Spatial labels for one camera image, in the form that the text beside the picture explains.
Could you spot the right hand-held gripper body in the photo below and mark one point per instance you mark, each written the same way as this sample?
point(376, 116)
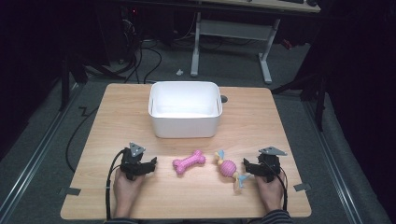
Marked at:
point(269, 166)

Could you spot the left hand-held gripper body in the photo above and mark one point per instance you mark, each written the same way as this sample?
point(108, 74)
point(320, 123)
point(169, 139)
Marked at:
point(132, 165)

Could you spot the pink bone toy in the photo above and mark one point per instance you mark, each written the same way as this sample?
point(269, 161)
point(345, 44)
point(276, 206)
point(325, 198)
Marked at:
point(188, 161)

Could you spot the white plastic bin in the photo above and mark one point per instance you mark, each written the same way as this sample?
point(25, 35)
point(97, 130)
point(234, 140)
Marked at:
point(185, 124)

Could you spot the person's right hand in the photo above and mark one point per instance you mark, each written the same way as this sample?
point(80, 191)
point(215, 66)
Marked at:
point(272, 194)

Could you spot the person's left hand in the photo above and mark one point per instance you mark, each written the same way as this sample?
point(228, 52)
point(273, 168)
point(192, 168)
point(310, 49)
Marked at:
point(126, 193)

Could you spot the grey tape piece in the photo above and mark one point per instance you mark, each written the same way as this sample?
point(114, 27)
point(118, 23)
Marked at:
point(302, 187)
point(70, 191)

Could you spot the dark round table grommet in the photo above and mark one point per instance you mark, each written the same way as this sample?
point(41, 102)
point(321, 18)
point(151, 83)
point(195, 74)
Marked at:
point(223, 99)

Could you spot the black metal stand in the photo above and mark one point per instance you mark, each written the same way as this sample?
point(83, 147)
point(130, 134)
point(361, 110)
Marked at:
point(314, 90)
point(77, 71)

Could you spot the small white floor scrap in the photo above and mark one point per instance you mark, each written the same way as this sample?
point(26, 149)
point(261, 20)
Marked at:
point(179, 72)

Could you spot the desk with white legs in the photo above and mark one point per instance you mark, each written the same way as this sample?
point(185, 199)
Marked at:
point(232, 29)

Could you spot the black keyboard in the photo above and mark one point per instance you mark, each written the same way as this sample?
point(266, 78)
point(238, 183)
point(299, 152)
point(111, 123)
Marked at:
point(292, 1)

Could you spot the black computer mouse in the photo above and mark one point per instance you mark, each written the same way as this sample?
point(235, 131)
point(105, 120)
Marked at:
point(312, 2)

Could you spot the metal floor rail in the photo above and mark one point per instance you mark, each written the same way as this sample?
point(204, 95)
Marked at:
point(334, 168)
point(34, 155)

